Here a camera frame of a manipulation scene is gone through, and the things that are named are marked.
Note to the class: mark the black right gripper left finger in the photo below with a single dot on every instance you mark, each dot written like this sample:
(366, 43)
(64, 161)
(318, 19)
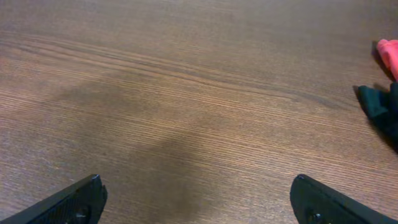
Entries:
(81, 203)

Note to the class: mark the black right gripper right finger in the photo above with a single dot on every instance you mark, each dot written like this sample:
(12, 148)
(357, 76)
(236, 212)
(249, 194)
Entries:
(315, 203)

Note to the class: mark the red garment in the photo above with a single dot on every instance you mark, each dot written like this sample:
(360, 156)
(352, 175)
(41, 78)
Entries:
(388, 51)

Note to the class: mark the black garment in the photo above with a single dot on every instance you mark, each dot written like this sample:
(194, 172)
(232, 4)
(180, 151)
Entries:
(381, 109)

